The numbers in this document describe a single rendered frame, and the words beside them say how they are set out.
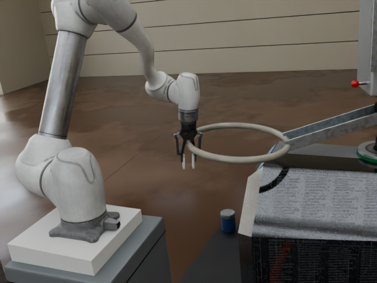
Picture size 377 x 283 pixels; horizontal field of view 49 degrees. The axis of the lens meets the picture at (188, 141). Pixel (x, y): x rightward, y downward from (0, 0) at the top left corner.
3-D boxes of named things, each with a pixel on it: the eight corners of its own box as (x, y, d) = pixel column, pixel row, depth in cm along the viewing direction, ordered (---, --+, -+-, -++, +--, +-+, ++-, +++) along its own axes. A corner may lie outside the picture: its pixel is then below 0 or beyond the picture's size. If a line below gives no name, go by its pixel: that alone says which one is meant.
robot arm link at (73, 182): (78, 228, 129) (68, 164, 121) (45, 213, 140) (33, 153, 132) (116, 207, 141) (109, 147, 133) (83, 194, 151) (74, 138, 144)
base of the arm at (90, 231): (106, 245, 129) (104, 229, 127) (47, 236, 136) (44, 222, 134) (131, 216, 145) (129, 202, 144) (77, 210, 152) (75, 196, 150)
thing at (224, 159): (285, 128, 212) (285, 123, 210) (297, 167, 166) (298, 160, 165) (191, 126, 217) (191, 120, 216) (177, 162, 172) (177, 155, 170)
